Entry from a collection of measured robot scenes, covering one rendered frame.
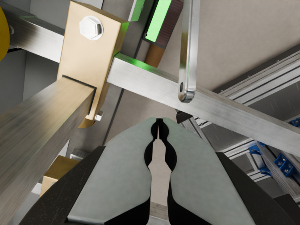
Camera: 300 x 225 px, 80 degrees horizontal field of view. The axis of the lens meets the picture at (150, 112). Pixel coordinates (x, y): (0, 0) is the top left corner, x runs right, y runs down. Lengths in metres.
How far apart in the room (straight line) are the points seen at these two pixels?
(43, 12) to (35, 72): 0.14
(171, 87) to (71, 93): 0.11
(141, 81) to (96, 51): 0.06
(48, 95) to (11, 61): 0.32
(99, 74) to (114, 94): 0.18
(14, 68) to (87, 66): 0.32
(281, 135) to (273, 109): 0.82
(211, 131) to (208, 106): 0.82
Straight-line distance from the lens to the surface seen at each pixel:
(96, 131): 0.43
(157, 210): 0.40
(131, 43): 0.35
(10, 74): 0.50
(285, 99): 1.10
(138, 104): 1.16
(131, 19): 0.25
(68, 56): 0.21
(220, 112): 0.23
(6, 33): 0.21
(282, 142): 0.29
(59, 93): 0.18
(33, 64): 0.52
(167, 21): 0.34
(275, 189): 1.51
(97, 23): 0.18
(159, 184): 1.59
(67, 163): 0.36
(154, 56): 0.98
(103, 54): 0.20
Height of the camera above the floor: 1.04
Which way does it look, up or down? 62 degrees down
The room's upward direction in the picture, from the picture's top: 175 degrees counter-clockwise
